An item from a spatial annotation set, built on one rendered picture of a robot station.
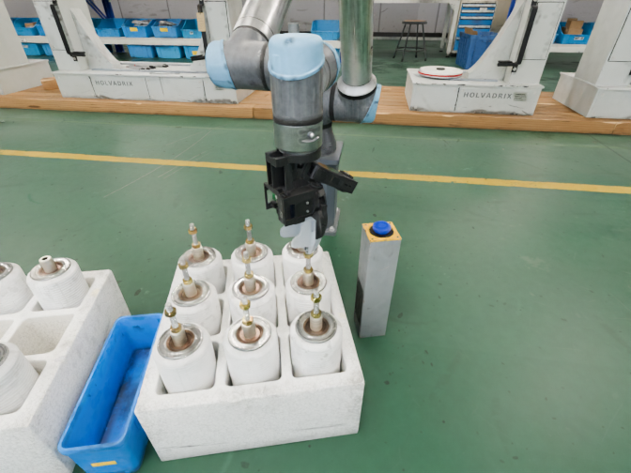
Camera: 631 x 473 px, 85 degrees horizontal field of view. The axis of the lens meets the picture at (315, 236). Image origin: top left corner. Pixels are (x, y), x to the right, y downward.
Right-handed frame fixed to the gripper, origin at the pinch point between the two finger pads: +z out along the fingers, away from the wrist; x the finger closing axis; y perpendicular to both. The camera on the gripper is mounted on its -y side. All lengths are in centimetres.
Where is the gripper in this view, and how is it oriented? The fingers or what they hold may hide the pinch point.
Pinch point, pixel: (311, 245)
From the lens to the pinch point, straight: 67.1
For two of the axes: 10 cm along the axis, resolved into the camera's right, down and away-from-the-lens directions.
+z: 0.0, 8.2, 5.7
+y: -8.3, 3.2, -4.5
